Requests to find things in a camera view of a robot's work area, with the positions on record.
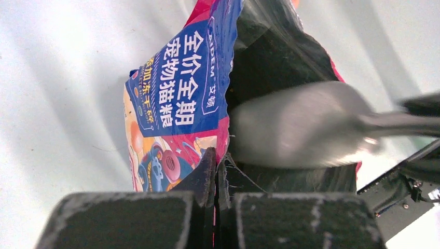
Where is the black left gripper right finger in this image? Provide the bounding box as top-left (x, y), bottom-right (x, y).
top-left (218, 155), bottom-right (386, 248)

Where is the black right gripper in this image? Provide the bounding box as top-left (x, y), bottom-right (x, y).
top-left (355, 91), bottom-right (440, 243)

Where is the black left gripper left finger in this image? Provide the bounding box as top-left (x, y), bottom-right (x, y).
top-left (36, 148), bottom-right (216, 248)

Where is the metal food scoop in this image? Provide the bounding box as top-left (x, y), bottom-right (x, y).
top-left (228, 81), bottom-right (439, 169)

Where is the pet food bag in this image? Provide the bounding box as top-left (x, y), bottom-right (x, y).
top-left (123, 1), bottom-right (359, 195)

